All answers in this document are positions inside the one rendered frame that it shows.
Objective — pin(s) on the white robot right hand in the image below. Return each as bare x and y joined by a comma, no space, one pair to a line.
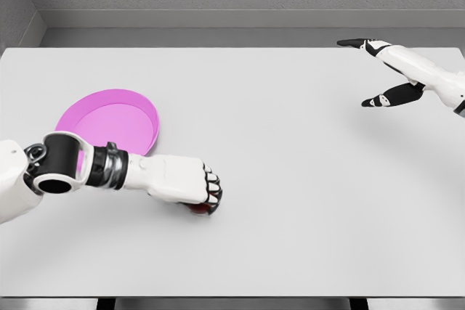
417,67

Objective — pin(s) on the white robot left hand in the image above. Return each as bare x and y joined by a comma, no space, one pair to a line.
181,179

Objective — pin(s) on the red apple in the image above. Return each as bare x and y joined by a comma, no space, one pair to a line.
199,209

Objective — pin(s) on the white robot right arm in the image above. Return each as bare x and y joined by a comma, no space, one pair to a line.
460,96

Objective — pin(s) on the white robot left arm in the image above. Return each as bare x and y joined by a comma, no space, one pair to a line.
109,168

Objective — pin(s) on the pink round plate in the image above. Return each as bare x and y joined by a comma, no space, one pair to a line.
120,121

